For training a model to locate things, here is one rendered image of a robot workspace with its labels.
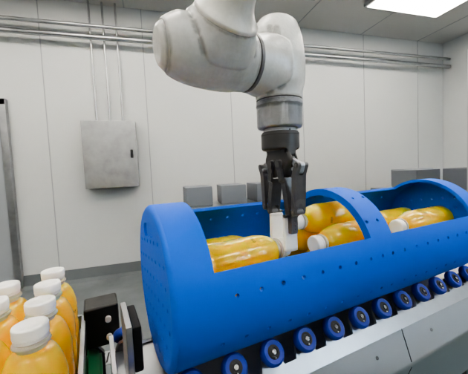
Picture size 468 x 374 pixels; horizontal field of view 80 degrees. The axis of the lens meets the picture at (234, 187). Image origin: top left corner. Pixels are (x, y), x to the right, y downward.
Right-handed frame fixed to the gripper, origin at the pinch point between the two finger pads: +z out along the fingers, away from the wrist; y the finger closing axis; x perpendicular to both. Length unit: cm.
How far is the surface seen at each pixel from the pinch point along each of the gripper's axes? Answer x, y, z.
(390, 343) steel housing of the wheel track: -22.2, -7.7, 26.6
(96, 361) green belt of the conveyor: 35.6, 19.8, 26.7
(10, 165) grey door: 115, 355, -28
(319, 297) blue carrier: -0.7, -9.1, 10.1
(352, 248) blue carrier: -9.3, -9.0, 2.8
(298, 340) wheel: 1.9, -6.0, 19.0
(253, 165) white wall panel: -180, 307, -18
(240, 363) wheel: 14.1, -6.0, 19.0
